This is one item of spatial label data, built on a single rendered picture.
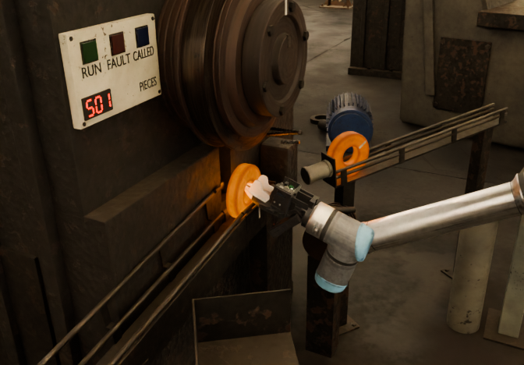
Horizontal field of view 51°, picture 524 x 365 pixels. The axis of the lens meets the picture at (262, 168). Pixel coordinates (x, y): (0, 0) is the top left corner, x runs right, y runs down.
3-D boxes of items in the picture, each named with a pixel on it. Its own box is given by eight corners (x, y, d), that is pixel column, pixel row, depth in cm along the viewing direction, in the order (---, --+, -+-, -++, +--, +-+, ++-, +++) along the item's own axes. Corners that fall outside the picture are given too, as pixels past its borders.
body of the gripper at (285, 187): (283, 174, 150) (323, 194, 146) (274, 199, 154) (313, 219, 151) (271, 186, 143) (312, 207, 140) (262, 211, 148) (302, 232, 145)
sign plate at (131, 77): (72, 128, 106) (57, 33, 99) (154, 93, 127) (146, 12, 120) (82, 130, 105) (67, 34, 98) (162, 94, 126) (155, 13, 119)
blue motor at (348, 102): (324, 159, 359) (327, 108, 345) (325, 129, 411) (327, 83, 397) (373, 161, 356) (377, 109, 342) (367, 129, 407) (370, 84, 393)
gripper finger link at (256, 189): (246, 170, 150) (275, 185, 147) (241, 187, 153) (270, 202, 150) (241, 174, 147) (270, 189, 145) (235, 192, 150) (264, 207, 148)
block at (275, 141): (257, 211, 178) (256, 143, 169) (268, 201, 185) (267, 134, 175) (288, 218, 174) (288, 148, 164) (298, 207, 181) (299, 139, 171)
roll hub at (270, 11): (242, 129, 129) (238, 5, 117) (290, 97, 151) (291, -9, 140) (263, 133, 126) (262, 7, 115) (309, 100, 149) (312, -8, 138)
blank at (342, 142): (338, 182, 189) (345, 186, 186) (318, 153, 180) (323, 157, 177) (369, 151, 191) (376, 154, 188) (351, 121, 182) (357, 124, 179)
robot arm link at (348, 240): (357, 271, 140) (371, 242, 135) (314, 247, 144) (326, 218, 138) (368, 253, 148) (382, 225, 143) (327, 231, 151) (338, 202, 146)
